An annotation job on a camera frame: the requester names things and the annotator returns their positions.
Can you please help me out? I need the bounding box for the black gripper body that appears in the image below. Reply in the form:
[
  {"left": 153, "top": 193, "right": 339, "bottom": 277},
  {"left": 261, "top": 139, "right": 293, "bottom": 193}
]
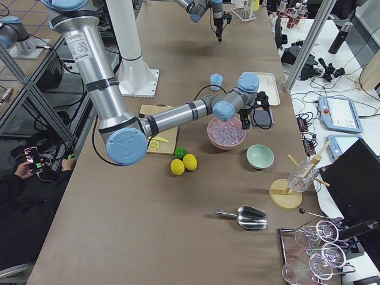
[
  {"left": 239, "top": 107, "right": 251, "bottom": 121},
  {"left": 213, "top": 17, "right": 223, "bottom": 37}
]

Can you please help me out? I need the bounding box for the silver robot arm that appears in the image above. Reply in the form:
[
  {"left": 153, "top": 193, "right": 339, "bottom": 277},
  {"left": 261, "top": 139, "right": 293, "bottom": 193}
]
[
  {"left": 44, "top": 1, "right": 259, "bottom": 166},
  {"left": 175, "top": 0, "right": 226, "bottom": 42}
]

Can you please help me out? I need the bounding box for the clear ice cubes pile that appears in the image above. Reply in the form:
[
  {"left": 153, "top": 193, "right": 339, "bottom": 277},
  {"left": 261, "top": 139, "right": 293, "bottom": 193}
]
[{"left": 208, "top": 120, "right": 245, "bottom": 146}]

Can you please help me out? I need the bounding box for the light blue cup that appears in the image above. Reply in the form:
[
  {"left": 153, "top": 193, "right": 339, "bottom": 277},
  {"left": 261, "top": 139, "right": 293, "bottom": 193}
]
[{"left": 210, "top": 74, "right": 223, "bottom": 91}]

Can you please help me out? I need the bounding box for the steel ice scoop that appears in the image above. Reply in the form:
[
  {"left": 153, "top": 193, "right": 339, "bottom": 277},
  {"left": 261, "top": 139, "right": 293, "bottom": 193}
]
[{"left": 214, "top": 205, "right": 267, "bottom": 230}]

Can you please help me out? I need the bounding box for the grey folded cloth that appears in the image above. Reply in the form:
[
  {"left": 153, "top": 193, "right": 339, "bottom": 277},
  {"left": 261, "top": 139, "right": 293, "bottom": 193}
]
[{"left": 251, "top": 109, "right": 274, "bottom": 129}]

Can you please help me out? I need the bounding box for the pink bowl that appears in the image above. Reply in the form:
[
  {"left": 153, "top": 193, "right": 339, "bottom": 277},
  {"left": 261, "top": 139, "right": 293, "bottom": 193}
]
[{"left": 207, "top": 117, "right": 246, "bottom": 150}]

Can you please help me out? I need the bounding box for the mint green bowl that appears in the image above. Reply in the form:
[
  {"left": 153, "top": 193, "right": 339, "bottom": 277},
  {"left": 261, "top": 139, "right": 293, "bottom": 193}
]
[{"left": 246, "top": 144, "right": 274, "bottom": 170}]

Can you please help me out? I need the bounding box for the cream serving tray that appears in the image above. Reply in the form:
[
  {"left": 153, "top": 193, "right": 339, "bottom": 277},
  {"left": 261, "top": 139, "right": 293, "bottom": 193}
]
[{"left": 255, "top": 72, "right": 281, "bottom": 106}]

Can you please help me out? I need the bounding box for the whole lemon far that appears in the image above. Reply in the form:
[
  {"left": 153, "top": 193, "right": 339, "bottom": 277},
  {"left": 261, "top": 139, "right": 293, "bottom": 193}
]
[{"left": 182, "top": 153, "right": 198, "bottom": 171}]

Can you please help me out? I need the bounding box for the whole lemon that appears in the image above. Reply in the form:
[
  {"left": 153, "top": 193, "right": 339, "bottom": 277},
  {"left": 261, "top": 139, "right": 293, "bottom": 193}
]
[
  {"left": 182, "top": 153, "right": 198, "bottom": 171},
  {"left": 170, "top": 159, "right": 185, "bottom": 176}
]

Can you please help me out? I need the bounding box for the green lime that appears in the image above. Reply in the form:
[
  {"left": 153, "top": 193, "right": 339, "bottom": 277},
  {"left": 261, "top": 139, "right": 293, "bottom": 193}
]
[{"left": 174, "top": 147, "right": 187, "bottom": 160}]

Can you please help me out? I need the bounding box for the clear glass on stand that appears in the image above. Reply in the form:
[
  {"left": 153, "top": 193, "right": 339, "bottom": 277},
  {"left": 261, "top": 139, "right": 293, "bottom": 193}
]
[{"left": 287, "top": 161, "right": 319, "bottom": 192}]

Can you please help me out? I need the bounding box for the whole lemon near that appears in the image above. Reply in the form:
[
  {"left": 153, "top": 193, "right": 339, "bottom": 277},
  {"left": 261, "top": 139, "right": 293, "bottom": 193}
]
[{"left": 170, "top": 159, "right": 185, "bottom": 176}]

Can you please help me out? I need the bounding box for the wooden glass stand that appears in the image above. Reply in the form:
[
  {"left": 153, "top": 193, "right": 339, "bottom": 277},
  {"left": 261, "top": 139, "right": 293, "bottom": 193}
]
[{"left": 270, "top": 141, "right": 330, "bottom": 210}]

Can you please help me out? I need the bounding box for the wooden cutting board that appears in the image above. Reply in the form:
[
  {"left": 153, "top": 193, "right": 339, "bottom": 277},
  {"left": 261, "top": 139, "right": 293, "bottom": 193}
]
[{"left": 140, "top": 104, "right": 178, "bottom": 155}]

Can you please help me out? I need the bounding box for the yellow plastic knife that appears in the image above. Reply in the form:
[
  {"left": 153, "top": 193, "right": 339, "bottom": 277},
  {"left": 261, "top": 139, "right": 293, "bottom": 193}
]
[{"left": 152, "top": 136, "right": 169, "bottom": 143}]

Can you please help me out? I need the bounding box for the lemon half lower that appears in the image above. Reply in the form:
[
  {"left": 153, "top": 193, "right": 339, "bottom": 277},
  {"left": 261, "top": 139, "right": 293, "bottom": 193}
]
[{"left": 148, "top": 140, "right": 160, "bottom": 150}]

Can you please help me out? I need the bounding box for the blue teach pendant far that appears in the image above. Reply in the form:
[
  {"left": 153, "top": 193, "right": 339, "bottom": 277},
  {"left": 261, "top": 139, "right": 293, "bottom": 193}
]
[{"left": 318, "top": 96, "right": 363, "bottom": 134}]

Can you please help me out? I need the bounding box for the blue teach pendant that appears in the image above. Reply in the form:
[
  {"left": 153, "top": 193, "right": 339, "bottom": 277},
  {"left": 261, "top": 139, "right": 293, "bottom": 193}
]
[
  {"left": 327, "top": 134, "right": 362, "bottom": 160},
  {"left": 318, "top": 96, "right": 363, "bottom": 134}
]

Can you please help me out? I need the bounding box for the blue teach pendant near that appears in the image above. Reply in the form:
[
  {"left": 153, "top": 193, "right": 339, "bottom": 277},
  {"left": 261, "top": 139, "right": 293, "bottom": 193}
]
[{"left": 327, "top": 134, "right": 362, "bottom": 160}]

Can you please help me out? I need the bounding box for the black thermos bottle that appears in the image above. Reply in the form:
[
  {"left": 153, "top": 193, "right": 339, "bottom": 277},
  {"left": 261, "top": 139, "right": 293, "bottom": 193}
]
[{"left": 328, "top": 22, "right": 353, "bottom": 54}]

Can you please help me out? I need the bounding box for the black monitor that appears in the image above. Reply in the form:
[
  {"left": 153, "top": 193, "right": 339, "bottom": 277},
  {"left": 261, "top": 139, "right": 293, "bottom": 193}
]
[{"left": 321, "top": 138, "right": 379, "bottom": 222}]

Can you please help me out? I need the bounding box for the wine glass rack tray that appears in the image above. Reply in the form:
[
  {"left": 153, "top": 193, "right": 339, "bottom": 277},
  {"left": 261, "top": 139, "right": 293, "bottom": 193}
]
[{"left": 278, "top": 220, "right": 356, "bottom": 284}]

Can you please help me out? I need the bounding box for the person in black shirt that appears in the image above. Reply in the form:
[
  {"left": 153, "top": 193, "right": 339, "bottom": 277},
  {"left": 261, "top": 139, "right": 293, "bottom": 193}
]
[{"left": 1, "top": 157, "right": 77, "bottom": 270}]

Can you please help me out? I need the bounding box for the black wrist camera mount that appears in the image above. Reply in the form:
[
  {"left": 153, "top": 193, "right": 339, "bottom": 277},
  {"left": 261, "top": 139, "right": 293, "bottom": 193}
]
[{"left": 254, "top": 91, "right": 270, "bottom": 112}]

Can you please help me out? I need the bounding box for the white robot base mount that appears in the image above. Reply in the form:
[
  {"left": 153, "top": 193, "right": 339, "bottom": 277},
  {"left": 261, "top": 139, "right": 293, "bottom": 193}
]
[{"left": 106, "top": 0, "right": 160, "bottom": 98}]

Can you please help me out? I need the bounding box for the aluminium frame post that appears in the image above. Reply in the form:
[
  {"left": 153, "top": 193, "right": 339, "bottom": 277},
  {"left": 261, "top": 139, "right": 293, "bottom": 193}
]
[{"left": 284, "top": 0, "right": 336, "bottom": 93}]

